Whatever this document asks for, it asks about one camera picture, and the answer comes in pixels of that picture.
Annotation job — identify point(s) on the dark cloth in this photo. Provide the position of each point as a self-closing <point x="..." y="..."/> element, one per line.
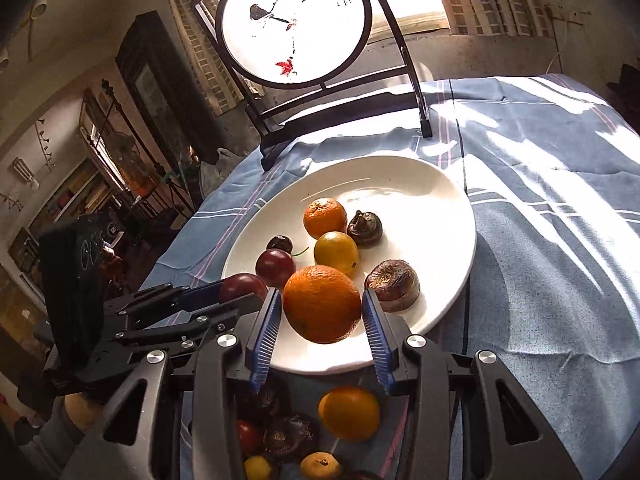
<point x="625" y="92"/>

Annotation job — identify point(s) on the yellow plum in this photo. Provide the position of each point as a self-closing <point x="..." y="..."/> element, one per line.
<point x="336" y="252"/>

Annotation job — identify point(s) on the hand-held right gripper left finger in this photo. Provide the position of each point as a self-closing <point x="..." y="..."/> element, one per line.
<point x="264" y="342"/>

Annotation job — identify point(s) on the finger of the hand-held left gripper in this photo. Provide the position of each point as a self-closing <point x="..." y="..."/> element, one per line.
<point x="220" y="316"/>
<point x="200" y="296"/>

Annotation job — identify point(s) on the small yellow fruit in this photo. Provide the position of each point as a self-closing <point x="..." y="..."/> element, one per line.
<point x="257" y="468"/>

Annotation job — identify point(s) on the large brown water chestnut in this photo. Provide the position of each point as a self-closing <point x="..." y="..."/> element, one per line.
<point x="394" y="284"/>

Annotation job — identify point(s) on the large orange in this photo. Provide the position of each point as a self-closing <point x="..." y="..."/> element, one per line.
<point x="322" y="305"/>

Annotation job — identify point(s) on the dark wooden cabinet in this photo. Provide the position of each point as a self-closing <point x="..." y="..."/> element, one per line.
<point x="155" y="90"/>

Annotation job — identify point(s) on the white plate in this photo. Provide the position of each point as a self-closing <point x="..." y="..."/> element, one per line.
<point x="400" y="195"/>

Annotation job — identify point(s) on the clear plastic bag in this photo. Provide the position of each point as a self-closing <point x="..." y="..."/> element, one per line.
<point x="220" y="170"/>

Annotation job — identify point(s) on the yellow tangerine with stem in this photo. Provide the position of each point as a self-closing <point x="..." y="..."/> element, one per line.
<point x="321" y="466"/>

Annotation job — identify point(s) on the white wall lamp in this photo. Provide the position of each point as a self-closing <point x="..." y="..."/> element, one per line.
<point x="26" y="172"/>

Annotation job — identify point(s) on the small red fruit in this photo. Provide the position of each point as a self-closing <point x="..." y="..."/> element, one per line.
<point x="248" y="436"/>

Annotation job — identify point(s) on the small brown water chestnut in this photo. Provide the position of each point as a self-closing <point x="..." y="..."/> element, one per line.
<point x="365" y="228"/>

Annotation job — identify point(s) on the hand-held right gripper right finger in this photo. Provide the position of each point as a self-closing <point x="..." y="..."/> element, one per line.
<point x="378" y="345"/>

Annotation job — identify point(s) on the dark cherry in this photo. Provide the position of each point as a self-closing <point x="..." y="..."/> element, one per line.
<point x="279" y="244"/>

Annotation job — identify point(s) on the dark water chestnut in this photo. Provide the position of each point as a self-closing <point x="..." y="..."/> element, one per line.
<point x="262" y="401"/>
<point x="290" y="436"/>

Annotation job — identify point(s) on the blue striped tablecloth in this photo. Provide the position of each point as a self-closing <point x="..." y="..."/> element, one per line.
<point x="525" y="260"/>

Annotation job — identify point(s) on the small tangerine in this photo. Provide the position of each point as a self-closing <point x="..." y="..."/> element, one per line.
<point x="325" y="217"/>

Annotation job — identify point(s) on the person's left forearm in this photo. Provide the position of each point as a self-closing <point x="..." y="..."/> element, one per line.
<point x="75" y="425"/>

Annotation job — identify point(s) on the medium orange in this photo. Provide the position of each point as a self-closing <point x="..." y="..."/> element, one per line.
<point x="350" y="412"/>

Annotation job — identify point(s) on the red plum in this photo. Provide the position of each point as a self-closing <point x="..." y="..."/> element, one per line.
<point x="275" y="267"/>
<point x="243" y="286"/>

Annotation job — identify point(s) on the background bookshelf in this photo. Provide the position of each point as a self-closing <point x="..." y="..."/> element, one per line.
<point x="65" y="200"/>

